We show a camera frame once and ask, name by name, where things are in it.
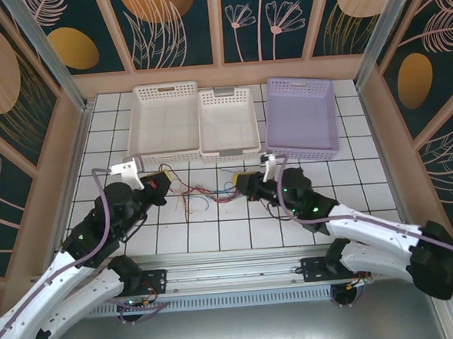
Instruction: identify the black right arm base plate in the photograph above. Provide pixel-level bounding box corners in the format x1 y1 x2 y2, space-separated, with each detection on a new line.
299 253 372 285

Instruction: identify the large white plastic basket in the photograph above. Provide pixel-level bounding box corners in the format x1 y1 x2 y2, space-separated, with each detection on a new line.
122 80 203 167

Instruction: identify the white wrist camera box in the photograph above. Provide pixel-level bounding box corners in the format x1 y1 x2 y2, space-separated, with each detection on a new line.
109 156 146 192
259 150 281 183

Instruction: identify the aluminium corner post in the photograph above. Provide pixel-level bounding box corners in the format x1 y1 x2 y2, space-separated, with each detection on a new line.
349 0 436 90
2 0 93 114

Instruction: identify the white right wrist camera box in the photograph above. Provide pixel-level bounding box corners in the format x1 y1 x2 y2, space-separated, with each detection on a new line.
259 150 281 183

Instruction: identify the small white grey-handled basket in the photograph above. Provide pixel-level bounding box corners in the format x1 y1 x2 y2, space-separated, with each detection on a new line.
196 84 263 166

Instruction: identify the red cable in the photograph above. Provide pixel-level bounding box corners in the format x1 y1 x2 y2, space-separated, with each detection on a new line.
188 181 253 206
157 160 222 209

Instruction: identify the grey metal sheet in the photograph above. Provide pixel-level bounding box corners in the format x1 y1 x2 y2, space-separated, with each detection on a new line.
27 293 453 339

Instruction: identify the small controller board with wires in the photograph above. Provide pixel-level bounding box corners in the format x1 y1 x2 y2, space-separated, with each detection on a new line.
346 270 375 291
116 283 161 312

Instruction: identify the aluminium rail frame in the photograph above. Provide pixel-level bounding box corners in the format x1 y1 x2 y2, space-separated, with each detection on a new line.
22 236 445 305

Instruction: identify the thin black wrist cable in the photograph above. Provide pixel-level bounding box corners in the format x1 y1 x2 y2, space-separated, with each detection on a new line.
266 199 292 222

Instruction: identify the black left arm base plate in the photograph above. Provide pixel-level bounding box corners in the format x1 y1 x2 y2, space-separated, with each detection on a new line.
136 268 170 297

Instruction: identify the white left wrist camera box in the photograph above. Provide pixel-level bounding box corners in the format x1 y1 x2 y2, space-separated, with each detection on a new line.
109 156 146 192

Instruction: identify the black round cable port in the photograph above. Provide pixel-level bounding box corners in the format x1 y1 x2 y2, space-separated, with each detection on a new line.
116 297 144 326
330 281 365 309

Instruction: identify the aluminium side rail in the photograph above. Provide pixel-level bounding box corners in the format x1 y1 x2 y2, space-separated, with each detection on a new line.
353 77 425 250
37 100 105 275

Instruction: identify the purple plastic basket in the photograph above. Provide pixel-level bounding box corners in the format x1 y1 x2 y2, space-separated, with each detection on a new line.
261 73 341 164

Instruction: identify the slotted grey cable duct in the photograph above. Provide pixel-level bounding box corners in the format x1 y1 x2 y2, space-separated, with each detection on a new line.
41 285 336 320

